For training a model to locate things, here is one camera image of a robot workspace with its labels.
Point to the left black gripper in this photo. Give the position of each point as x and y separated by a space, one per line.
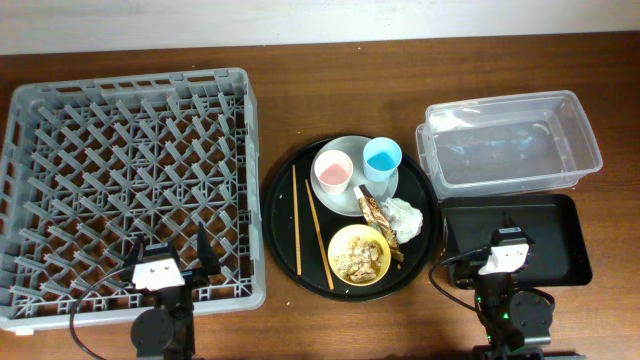
198 272

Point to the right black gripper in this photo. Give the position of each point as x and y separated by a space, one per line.
463 270

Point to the white napkin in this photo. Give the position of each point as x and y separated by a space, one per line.
405 220

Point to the gold brown snack wrapper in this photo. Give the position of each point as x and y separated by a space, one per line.
376 219

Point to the food scraps and rice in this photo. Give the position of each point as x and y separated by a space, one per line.
360 261

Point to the yellow bowl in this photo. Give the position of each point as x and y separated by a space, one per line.
339 242

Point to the blue cup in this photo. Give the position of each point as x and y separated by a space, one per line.
381 157

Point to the pink cup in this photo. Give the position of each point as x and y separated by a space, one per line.
333 169

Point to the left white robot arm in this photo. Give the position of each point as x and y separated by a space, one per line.
166 331

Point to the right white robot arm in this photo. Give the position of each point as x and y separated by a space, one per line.
517 320

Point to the grey plastic dishwasher rack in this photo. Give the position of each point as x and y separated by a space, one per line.
87 165

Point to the black rectangular tray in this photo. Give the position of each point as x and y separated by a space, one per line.
558 256

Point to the clear plastic bin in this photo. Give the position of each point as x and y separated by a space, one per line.
511 144

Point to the round black serving tray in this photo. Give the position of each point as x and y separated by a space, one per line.
278 226

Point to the grey round plate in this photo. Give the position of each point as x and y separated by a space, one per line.
346 203

